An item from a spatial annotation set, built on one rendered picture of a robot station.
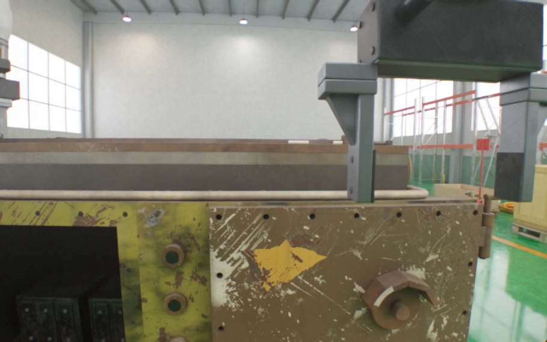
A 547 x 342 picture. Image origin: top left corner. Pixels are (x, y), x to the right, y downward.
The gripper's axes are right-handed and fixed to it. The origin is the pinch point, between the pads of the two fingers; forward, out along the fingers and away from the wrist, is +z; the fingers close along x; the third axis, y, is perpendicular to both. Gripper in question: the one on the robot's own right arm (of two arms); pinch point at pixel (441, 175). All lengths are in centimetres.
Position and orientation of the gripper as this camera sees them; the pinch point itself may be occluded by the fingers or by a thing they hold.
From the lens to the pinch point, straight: 25.2
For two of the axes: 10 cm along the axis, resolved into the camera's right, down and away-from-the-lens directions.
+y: 0.1, 0.8, -10.0
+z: -0.1, 10.0, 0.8
